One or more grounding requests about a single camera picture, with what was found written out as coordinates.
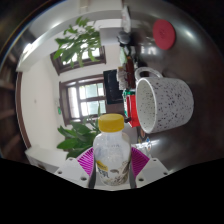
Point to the white speckled mug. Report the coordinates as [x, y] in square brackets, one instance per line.
[166, 103]

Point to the dark wooden glazed door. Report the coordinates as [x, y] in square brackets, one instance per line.
[86, 100]

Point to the red plastic box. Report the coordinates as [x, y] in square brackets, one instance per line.
[132, 111]

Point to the grey rounded object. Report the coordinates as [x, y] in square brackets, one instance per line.
[124, 38]

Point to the potted leafy plant white pot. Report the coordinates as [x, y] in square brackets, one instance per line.
[78, 41]
[76, 140]

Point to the dark wooden framed window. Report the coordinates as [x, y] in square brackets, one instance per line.
[83, 60]

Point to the green exit sign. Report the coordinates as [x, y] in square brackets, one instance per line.
[59, 110]

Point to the brown tray of white packets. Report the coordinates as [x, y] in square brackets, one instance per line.
[128, 71]

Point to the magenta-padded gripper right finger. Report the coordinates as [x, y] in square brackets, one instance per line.
[151, 170]

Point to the flat round red coaster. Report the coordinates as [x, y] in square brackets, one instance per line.
[164, 34]

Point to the yellow-capped clear drink bottle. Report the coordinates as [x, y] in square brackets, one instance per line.
[111, 150]

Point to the green plastic box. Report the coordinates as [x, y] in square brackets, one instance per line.
[125, 100]

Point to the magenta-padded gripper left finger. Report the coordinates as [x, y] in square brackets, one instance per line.
[71, 170]

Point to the printed paper brochure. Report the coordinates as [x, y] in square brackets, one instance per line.
[126, 18]

